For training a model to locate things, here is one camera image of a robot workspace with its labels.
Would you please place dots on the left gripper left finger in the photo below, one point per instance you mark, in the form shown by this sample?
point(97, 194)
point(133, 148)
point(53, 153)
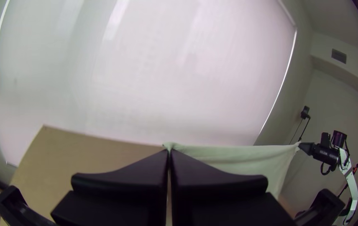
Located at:
point(128, 194)

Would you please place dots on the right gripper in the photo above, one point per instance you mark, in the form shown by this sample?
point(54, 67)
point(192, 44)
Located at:
point(326, 154)

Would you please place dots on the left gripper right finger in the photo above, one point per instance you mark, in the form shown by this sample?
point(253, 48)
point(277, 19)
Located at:
point(216, 201)

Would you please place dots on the off-white t-shirt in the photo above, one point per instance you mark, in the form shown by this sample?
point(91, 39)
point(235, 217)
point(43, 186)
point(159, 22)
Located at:
point(245, 157)

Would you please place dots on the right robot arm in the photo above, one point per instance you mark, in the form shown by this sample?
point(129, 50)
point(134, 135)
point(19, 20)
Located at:
point(350, 179)

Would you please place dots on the black power plug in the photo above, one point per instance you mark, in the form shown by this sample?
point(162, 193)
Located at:
point(305, 112)

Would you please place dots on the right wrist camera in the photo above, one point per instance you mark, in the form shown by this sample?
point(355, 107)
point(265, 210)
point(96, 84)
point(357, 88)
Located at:
point(325, 139)

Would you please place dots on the wall air vent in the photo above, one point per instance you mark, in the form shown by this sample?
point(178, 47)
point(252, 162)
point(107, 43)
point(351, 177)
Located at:
point(339, 56)

